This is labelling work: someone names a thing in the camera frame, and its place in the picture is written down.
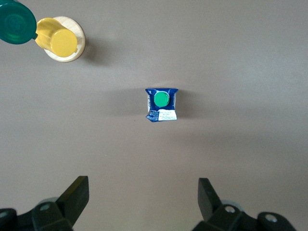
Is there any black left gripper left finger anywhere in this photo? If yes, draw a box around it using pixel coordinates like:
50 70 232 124
31 175 90 231

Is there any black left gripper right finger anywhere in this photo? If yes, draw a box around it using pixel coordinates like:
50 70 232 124
193 178 244 231

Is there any blue white milk carton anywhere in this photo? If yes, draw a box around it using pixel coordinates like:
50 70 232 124
144 87 180 123

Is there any yellow plastic cup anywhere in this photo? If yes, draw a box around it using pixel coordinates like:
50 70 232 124
35 17 79 58

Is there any green plastic cup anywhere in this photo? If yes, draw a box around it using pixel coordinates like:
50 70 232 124
0 2 39 45

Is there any round wooden mug stand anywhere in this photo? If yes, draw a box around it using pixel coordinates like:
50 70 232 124
44 16 85 63

